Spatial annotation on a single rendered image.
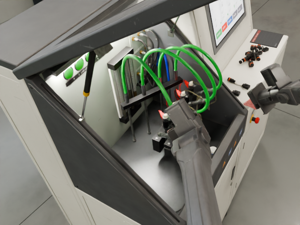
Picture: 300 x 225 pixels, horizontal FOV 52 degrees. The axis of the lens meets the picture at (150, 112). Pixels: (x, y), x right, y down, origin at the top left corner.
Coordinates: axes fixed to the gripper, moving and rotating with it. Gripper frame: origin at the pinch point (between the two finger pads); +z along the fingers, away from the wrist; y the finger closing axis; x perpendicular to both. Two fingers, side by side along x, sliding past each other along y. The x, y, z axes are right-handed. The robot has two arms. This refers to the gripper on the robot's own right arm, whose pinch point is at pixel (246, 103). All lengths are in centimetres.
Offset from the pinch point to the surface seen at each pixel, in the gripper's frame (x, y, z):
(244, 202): -31, -82, 89
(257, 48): -61, 8, 36
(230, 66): -42, 9, 41
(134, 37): 6, 47, 32
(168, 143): 21.6, -0.4, 31.1
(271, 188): -53, -87, 84
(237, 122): -11.4, -12.1, 24.3
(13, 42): 54, 65, 23
